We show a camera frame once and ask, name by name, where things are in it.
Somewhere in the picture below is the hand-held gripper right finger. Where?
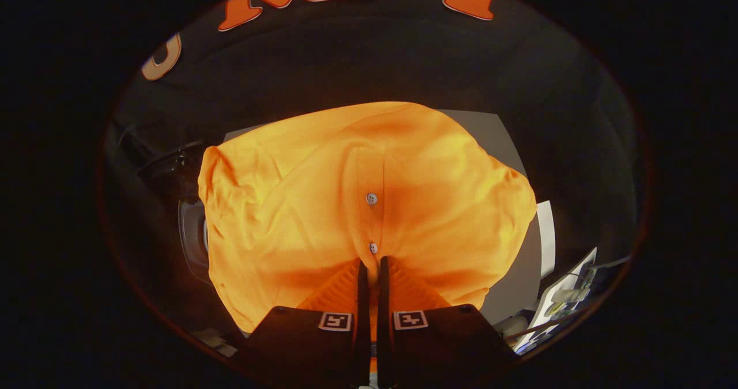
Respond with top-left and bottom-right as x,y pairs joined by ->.
378,256 -> 517,388

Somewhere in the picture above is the orange button shirt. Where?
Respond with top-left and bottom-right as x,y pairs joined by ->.
198,101 -> 538,335

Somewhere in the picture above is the grey washing machine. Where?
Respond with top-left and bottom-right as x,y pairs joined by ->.
137,140 -> 213,287

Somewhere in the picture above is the white sheet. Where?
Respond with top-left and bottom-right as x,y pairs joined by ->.
536,200 -> 556,279

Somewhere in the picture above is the grey cable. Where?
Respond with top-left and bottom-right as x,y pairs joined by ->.
587,255 -> 632,272

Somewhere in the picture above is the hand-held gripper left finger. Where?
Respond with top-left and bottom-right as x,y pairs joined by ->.
234,259 -> 372,387

